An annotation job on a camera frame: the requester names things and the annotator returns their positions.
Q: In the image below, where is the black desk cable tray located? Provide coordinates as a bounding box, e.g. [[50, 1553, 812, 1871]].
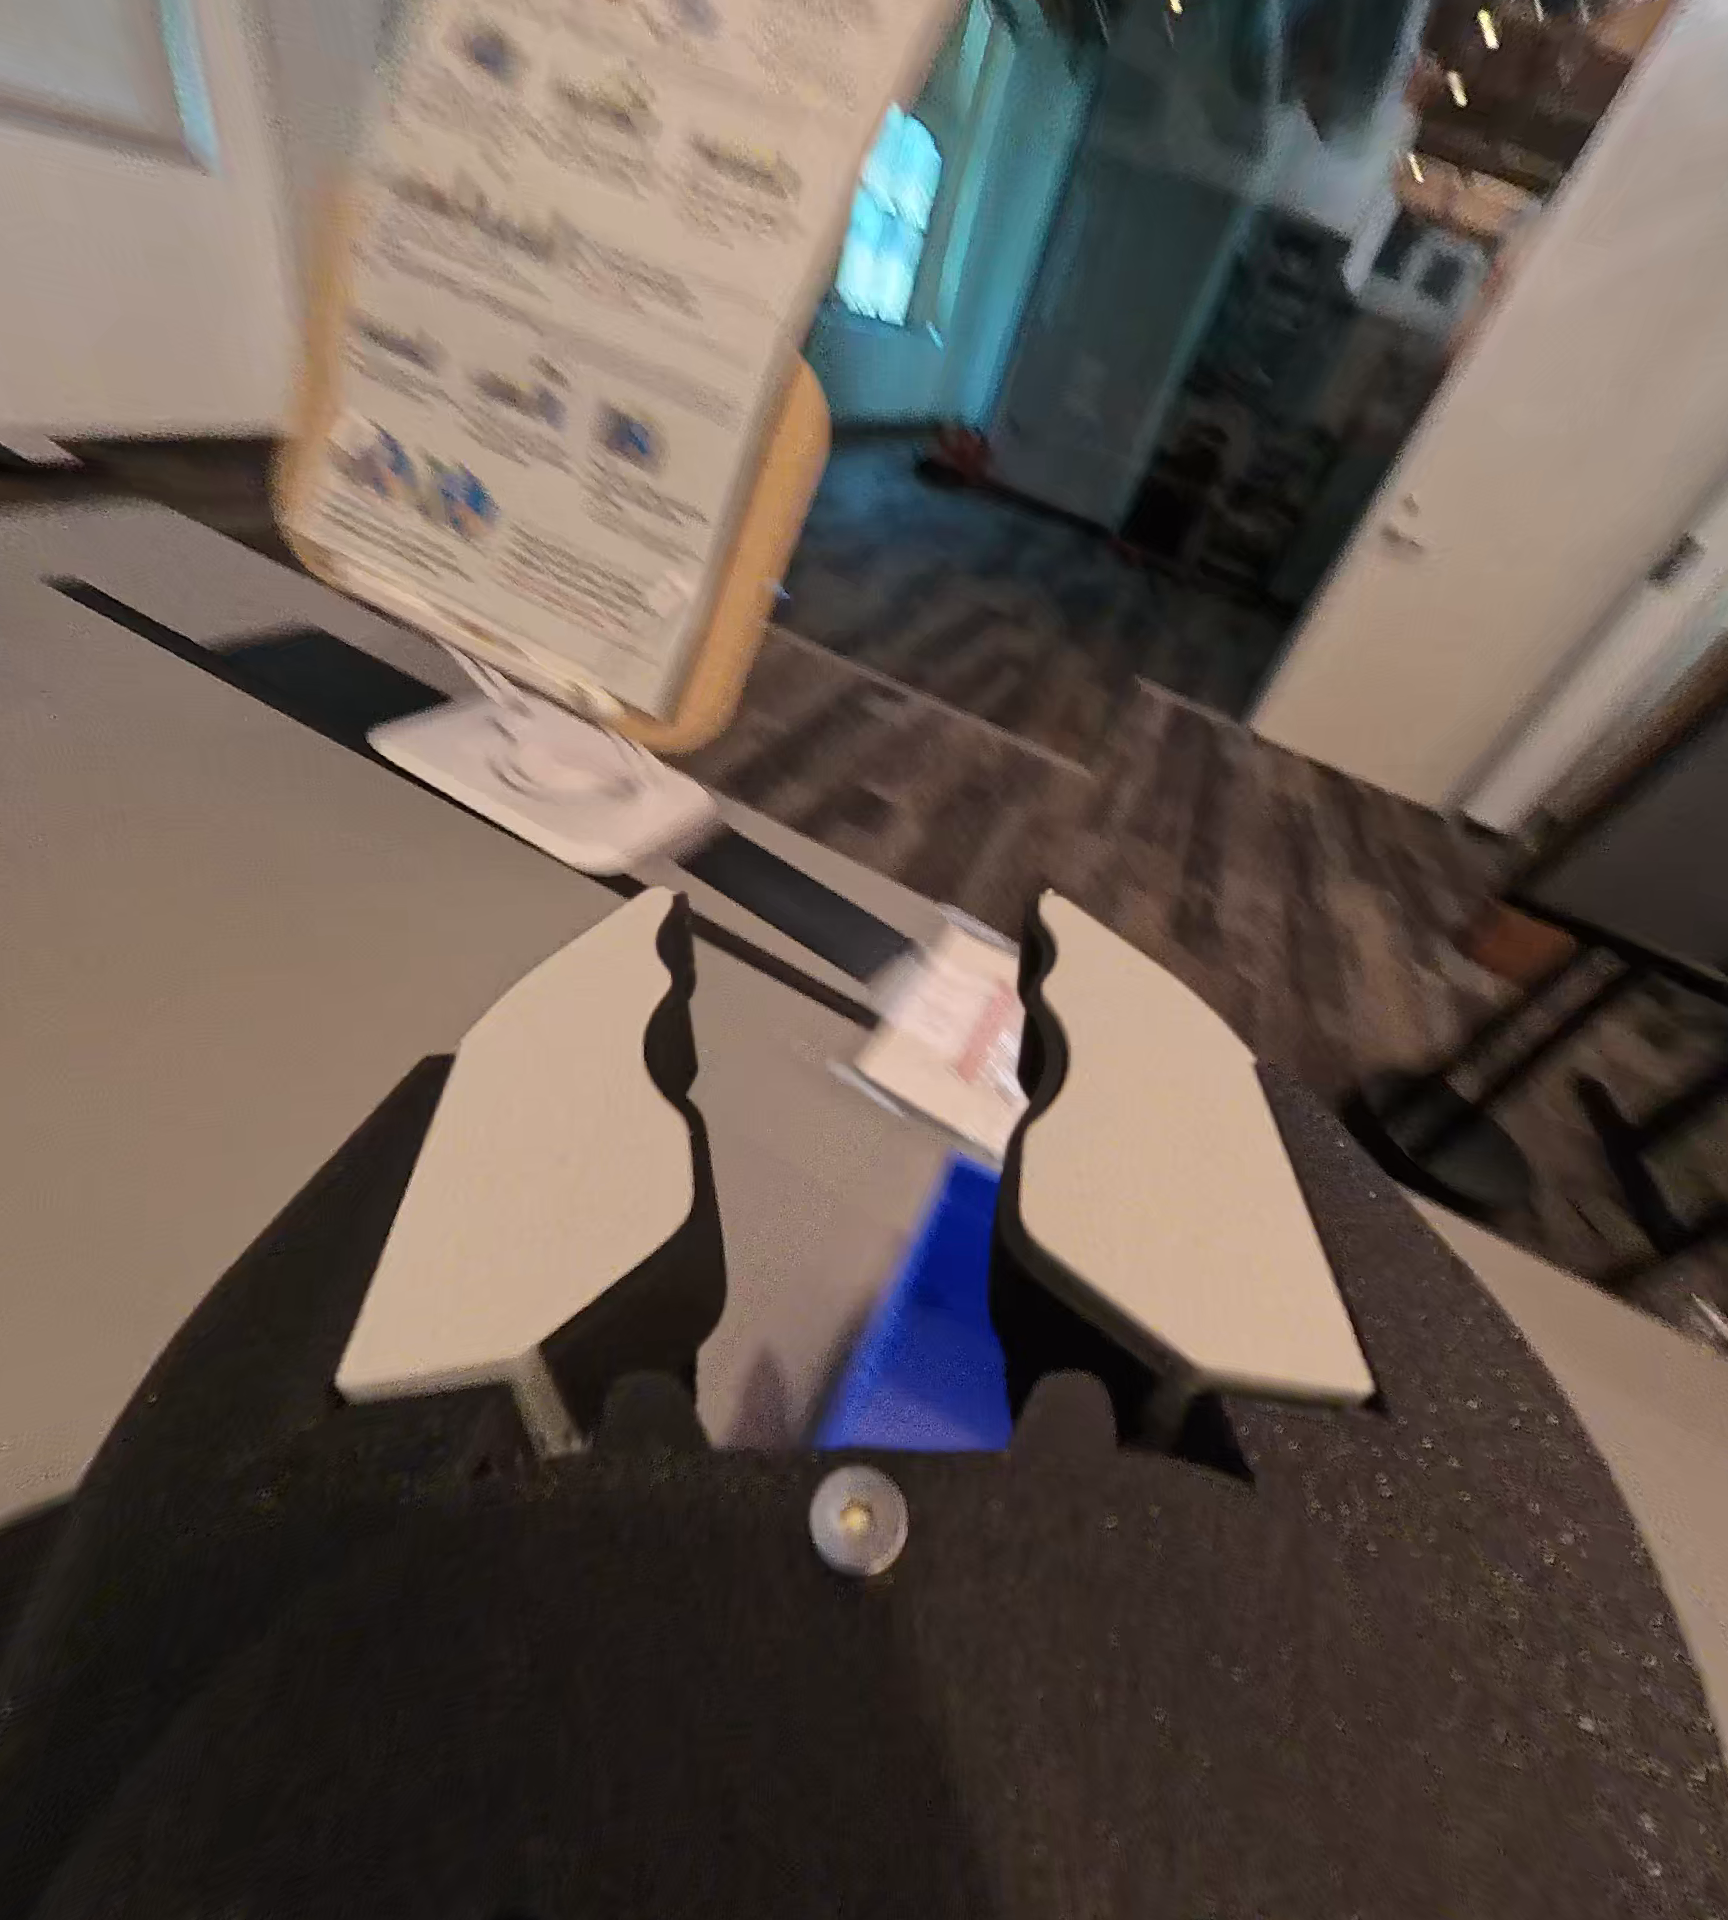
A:
[[46, 577, 463, 754]]

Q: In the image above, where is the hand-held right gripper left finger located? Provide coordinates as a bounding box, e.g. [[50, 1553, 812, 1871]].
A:
[[334, 886, 733, 1458]]

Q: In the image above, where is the black desk cable flap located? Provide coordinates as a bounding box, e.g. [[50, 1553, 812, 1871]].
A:
[[682, 829, 916, 998]]

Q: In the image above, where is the laminated paper sheet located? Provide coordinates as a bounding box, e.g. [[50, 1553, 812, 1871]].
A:
[[833, 920, 1033, 1151]]

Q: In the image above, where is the white framed glass window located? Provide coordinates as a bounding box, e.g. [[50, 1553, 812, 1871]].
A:
[[0, 0, 223, 172]]

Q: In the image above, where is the blue plastic bin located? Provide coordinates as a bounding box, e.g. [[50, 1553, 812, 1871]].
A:
[[812, 1154, 1017, 1454]]

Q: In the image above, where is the wooden board document stand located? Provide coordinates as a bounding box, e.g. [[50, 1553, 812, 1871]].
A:
[[271, 0, 956, 877]]

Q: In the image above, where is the printed instruction sheet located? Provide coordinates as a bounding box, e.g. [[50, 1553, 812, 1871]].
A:
[[286, 0, 956, 723]]

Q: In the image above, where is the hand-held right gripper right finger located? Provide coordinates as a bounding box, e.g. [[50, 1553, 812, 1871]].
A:
[[989, 889, 1379, 1458]]

